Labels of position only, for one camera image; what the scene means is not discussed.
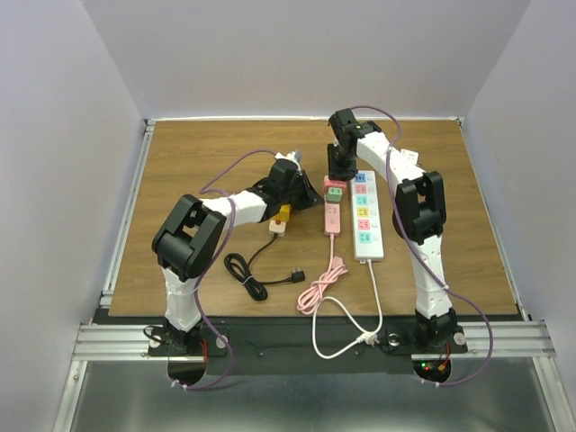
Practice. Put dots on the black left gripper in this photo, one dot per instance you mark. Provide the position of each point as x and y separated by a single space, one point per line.
310 197

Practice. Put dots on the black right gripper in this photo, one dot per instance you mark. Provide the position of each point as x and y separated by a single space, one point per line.
335 170

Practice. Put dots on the pink plug adapter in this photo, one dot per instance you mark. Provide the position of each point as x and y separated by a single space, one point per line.
330 183

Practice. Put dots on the green plug adapter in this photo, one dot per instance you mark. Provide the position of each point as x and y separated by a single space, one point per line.
333 195

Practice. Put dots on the white cube adapter cartoon print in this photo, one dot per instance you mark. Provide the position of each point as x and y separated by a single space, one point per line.
410 155

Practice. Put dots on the white power strip pastel sockets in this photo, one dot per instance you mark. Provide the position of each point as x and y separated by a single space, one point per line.
367 227

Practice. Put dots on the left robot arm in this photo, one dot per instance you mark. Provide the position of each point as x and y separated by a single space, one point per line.
195 232

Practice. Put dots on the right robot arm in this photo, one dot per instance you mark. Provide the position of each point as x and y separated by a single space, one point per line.
359 155

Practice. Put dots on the yellow cube socket adapter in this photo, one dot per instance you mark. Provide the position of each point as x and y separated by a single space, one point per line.
284 214

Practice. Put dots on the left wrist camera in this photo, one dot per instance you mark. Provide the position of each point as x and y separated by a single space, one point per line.
295 156

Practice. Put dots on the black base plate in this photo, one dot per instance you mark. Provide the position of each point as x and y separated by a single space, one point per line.
283 345

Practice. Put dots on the aluminium left rail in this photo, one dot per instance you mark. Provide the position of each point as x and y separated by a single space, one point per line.
115 263

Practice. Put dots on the aluminium rail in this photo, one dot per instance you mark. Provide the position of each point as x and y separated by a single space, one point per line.
115 263
511 339

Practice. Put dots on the aluminium front rail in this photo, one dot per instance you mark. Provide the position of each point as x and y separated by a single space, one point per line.
511 339

